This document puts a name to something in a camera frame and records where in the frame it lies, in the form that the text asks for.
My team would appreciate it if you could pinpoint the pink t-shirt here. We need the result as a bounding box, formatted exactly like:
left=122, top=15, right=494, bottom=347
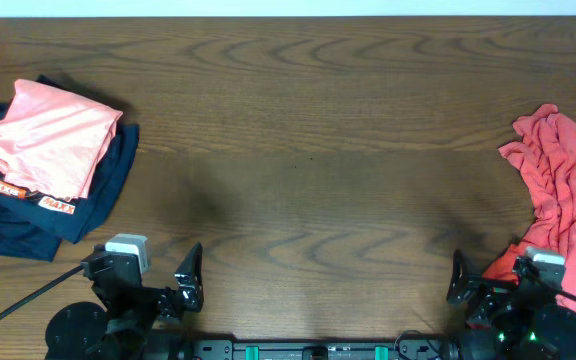
left=0, top=79, right=123, bottom=199

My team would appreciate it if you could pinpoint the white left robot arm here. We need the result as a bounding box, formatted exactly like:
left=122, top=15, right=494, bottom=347
left=45, top=243, right=204, bottom=360

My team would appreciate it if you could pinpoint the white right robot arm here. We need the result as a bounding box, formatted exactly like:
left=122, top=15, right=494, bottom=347
left=440, top=247, right=576, bottom=360

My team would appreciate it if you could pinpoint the navy blue folded t-shirt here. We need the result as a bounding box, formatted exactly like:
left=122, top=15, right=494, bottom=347
left=0, top=124, right=139, bottom=262

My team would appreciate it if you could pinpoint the red crumpled t-shirt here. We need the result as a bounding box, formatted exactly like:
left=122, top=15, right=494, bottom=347
left=484, top=104, right=576, bottom=296

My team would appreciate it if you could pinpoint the black printed folded t-shirt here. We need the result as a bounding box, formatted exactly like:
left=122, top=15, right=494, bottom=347
left=0, top=80, right=85, bottom=205

